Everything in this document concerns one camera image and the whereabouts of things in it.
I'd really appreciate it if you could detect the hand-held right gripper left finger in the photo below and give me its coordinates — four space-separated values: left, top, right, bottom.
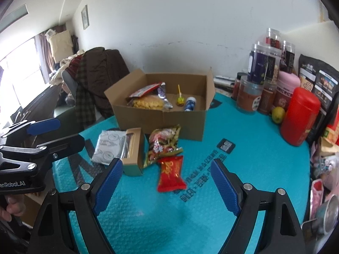
28 158 124 254

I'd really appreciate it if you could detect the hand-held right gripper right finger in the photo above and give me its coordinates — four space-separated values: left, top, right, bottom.
211 158 308 254

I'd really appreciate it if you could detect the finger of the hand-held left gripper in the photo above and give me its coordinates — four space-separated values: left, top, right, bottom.
0 118 61 138
0 134 86 171

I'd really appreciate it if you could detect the kraft window box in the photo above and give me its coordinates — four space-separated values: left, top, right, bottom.
122 127 146 177

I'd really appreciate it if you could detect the white printed pouch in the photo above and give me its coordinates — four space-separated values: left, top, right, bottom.
91 130 127 166

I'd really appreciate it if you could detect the small red candy packet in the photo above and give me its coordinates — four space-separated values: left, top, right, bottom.
157 155 187 193

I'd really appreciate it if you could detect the green red snack packet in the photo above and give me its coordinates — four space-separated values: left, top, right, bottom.
143 124 184 169

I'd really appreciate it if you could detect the cardboard box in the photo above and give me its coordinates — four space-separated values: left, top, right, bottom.
104 67 215 141

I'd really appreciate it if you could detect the yellow ring snack packet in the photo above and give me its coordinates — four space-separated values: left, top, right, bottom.
127 95 166 111

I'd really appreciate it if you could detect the large red snack packet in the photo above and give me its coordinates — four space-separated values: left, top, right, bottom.
129 82 174 110

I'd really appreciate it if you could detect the yellow lollipop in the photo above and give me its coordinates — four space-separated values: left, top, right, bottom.
176 84 186 106

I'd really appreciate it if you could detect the person's left hand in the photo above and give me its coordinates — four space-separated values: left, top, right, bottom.
0 194 27 222

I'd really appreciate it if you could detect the brown cardboard carton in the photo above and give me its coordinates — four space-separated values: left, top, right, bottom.
21 193 51 228

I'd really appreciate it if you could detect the teal bubble mat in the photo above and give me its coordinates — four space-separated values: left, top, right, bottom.
51 91 310 254

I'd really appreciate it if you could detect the grey chair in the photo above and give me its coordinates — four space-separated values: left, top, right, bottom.
62 70 80 107

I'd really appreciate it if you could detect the bright window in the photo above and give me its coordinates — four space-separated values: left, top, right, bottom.
0 38 51 128

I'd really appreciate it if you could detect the beige clothes pile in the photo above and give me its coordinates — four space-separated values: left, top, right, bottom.
50 55 85 86

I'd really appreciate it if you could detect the brown curtain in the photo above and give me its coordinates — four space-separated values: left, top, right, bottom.
34 25 67 84

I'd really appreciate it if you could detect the brown quilted jacket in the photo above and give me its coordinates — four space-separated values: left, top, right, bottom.
75 47 130 133

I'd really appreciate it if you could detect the beige hanging cloth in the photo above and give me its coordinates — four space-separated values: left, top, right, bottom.
49 29 74 64

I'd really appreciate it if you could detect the small blue white bottle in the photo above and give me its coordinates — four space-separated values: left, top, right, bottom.
183 97 197 112

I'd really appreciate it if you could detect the yellow lemon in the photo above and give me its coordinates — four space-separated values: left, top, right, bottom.
271 106 286 124

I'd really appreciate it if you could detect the pink packet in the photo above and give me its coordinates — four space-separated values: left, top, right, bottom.
309 179 324 220

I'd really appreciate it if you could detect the clear jar of brown powder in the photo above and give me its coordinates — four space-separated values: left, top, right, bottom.
235 75 264 114

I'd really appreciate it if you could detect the slim brown spice jar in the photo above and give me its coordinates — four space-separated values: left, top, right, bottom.
258 79 277 115

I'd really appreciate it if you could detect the red canister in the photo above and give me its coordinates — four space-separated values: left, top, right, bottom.
280 86 321 147

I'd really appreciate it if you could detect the dark red black-lid jar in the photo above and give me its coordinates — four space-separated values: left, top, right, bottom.
231 72 248 100

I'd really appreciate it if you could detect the pink plush bag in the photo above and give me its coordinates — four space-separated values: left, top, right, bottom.
313 140 339 191

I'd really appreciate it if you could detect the metal can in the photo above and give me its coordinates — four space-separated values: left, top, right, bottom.
315 194 339 235

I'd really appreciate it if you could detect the stack of flat books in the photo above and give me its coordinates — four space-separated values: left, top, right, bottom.
214 75 236 88

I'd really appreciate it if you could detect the pink jar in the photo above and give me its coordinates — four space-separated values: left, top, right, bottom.
272 71 301 112

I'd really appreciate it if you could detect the ceiling vent panel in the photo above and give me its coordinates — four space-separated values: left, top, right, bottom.
0 3 29 27

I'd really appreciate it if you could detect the red yellow box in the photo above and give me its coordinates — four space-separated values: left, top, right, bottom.
324 123 339 146

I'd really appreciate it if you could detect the clear jar of cereal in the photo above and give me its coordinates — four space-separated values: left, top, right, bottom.
267 55 283 81

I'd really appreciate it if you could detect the tall dark blue label jar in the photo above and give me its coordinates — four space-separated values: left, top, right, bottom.
247 43 277 85

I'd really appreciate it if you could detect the black stand-up pouch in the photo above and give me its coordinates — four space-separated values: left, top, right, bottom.
298 54 339 146

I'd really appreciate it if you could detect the clear jar with dark label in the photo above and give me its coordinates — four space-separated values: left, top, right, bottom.
279 40 296 73

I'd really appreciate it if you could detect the clear jar of red dates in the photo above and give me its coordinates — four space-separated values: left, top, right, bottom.
265 28 281 49

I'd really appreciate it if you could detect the wall picture frame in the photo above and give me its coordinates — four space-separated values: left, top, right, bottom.
81 4 89 30

